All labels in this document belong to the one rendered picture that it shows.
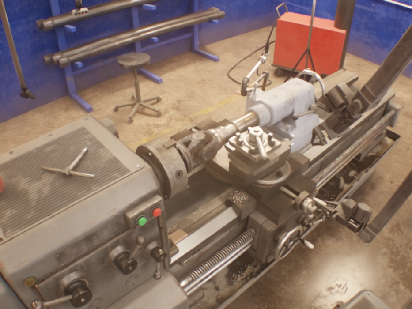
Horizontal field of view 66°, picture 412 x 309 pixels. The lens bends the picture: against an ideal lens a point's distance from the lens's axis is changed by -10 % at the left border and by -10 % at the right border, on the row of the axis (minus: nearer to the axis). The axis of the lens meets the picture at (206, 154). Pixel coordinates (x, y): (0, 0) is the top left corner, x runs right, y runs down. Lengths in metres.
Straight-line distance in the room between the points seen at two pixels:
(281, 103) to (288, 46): 2.81
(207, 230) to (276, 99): 0.75
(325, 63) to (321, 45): 0.23
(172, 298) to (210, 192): 0.69
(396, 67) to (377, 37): 4.78
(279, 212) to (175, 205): 0.54
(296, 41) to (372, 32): 1.64
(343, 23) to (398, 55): 3.50
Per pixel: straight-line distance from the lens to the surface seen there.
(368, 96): 1.05
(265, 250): 1.76
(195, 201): 1.84
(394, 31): 5.64
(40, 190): 1.13
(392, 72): 1.00
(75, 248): 1.07
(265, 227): 1.65
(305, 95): 1.98
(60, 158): 1.23
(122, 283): 1.33
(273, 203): 1.65
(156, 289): 1.42
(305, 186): 1.76
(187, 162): 1.46
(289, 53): 4.62
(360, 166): 2.79
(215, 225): 1.58
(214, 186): 1.93
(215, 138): 1.56
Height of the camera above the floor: 2.06
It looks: 39 degrees down
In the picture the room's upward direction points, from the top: straight up
